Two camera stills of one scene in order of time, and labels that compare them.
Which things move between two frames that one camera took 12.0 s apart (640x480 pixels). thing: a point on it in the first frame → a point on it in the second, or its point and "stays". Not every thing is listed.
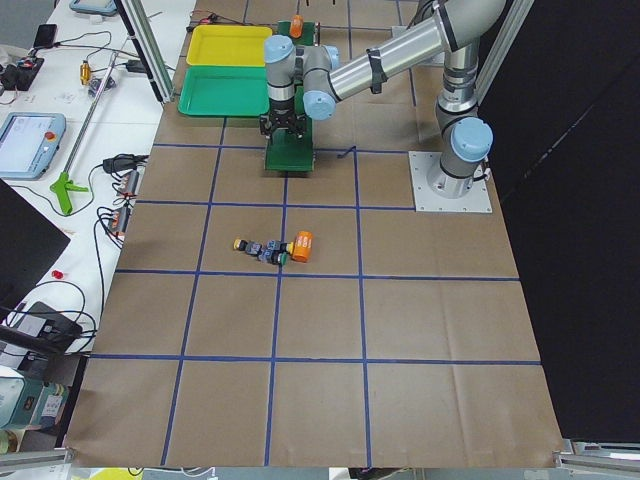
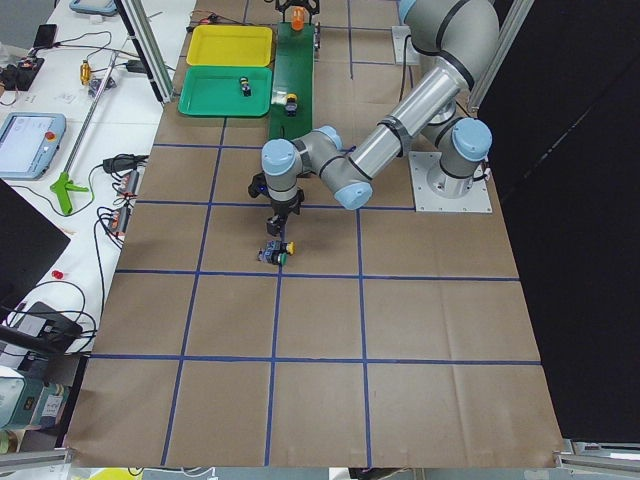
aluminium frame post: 139,27 stays
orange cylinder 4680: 303,246 → 298,18
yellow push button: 250,247 → 288,247
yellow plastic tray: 227,45 stays
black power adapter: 136,66 stays
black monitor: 29,244 stays
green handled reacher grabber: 66,185 stays
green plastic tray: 224,91 stays
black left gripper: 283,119 → 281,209
